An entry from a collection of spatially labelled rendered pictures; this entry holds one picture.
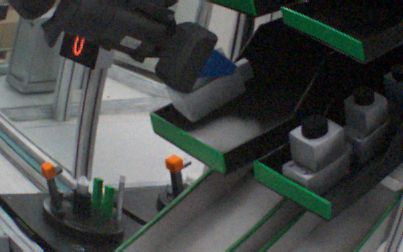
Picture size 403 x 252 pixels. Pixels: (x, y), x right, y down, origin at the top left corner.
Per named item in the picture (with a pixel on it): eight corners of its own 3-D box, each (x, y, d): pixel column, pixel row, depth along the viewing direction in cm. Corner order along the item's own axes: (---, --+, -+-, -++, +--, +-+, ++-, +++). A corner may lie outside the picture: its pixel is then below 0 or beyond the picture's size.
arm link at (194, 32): (115, 68, 75) (149, 8, 74) (68, 23, 90) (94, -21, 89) (190, 97, 80) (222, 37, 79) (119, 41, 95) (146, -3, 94)
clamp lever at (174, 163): (179, 206, 133) (173, 163, 129) (170, 201, 134) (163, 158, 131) (197, 196, 135) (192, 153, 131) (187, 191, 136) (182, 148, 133)
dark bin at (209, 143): (224, 177, 87) (211, 107, 84) (152, 133, 97) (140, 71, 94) (388, 80, 99) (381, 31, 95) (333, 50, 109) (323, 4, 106)
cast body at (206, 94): (193, 124, 89) (167, 65, 86) (173, 107, 93) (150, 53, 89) (263, 81, 91) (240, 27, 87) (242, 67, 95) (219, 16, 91)
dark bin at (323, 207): (328, 223, 77) (327, 160, 74) (255, 181, 87) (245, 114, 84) (453, 115, 89) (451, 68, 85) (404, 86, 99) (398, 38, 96)
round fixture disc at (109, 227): (74, 245, 111) (74, 234, 111) (29, 205, 120) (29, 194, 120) (142, 241, 121) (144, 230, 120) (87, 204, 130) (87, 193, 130)
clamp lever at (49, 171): (57, 213, 115) (45, 170, 111) (50, 207, 116) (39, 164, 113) (72, 205, 117) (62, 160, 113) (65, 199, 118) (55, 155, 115)
